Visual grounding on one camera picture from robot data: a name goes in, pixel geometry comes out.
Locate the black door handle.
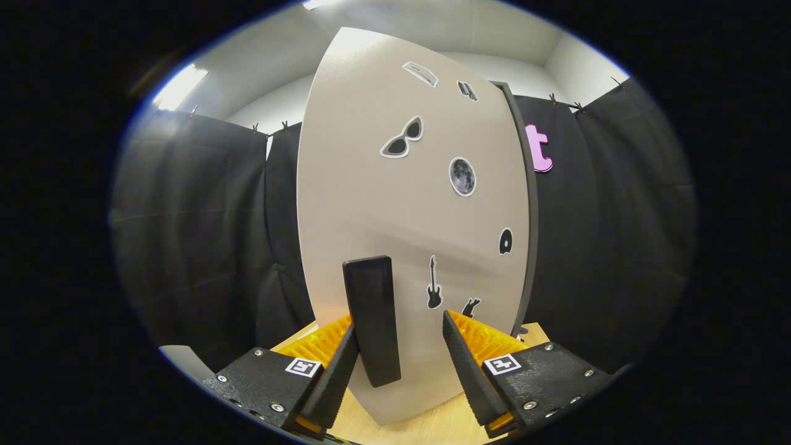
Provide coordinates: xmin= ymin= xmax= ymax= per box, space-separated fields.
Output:
xmin=343 ymin=255 xmax=402 ymax=388

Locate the black backdrop cloth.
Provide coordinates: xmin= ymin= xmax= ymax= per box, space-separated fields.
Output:
xmin=111 ymin=77 xmax=696 ymax=371

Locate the beige shoe cabinet door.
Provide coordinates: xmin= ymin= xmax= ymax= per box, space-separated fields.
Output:
xmin=297 ymin=27 xmax=533 ymax=427

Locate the dark grey shoe cabinet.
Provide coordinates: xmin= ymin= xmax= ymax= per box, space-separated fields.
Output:
xmin=491 ymin=80 xmax=539 ymax=337

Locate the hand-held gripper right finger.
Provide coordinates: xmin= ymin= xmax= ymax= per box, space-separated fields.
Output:
xmin=442 ymin=309 xmax=615 ymax=438

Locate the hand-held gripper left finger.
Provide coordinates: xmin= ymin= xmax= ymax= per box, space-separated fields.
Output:
xmin=201 ymin=315 xmax=360 ymax=439

